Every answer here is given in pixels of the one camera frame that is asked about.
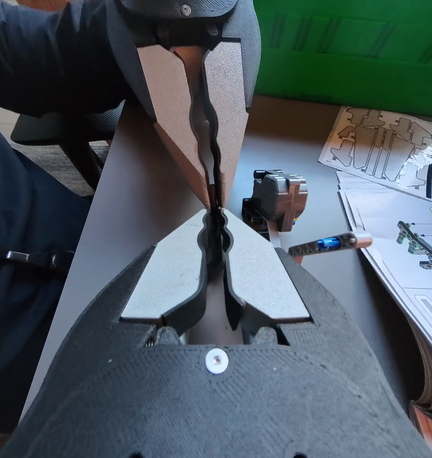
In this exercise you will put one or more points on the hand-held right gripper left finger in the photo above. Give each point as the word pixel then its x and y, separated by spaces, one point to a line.
pixel 162 279

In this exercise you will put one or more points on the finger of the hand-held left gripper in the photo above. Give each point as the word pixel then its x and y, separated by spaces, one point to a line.
pixel 169 118
pixel 226 100

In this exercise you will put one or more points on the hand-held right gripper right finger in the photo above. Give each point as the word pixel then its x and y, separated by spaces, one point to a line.
pixel 269 282

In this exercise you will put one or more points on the person's left forearm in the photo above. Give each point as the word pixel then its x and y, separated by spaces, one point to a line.
pixel 47 53

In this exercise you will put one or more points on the grey lego beam blue pins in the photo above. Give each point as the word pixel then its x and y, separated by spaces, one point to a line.
pixel 344 240

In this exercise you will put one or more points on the grey lego motor assembly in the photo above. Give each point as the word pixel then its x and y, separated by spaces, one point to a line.
pixel 276 193

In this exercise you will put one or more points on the lego instruction booklet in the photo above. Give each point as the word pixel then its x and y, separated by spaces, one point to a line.
pixel 387 222

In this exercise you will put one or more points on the lego sticker sheet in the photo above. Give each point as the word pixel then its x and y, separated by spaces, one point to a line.
pixel 373 150

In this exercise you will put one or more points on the black office chair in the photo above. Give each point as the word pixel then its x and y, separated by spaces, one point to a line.
pixel 65 125

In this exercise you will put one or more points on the green plastic bin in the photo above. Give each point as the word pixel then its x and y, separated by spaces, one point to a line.
pixel 344 53

